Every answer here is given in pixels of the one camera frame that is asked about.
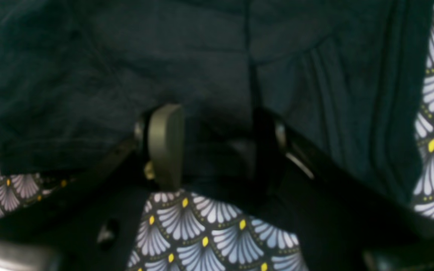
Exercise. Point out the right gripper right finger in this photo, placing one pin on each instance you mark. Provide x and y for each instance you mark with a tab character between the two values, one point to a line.
341	223

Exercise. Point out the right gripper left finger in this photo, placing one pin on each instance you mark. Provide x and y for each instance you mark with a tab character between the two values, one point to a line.
90	225

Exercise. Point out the dark T-shirt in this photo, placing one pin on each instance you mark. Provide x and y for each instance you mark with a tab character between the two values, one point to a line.
346	74

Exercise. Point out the fan-patterned tablecloth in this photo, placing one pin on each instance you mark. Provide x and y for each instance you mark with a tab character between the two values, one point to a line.
214	222

